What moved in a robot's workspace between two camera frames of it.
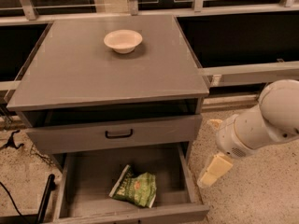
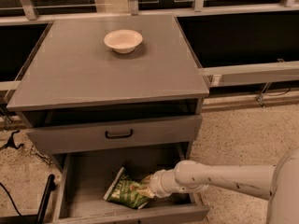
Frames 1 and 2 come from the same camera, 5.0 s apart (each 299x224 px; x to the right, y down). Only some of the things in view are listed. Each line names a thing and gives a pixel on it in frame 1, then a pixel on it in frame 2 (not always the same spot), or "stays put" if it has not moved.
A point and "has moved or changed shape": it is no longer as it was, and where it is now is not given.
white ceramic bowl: x=123 y=41 stays put
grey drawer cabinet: x=119 y=103 stays put
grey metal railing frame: x=231 y=77 stays put
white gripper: x=230 y=138 to x=158 y=183
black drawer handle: x=119 y=136 stays put
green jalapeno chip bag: x=139 y=188 has moved or changed shape
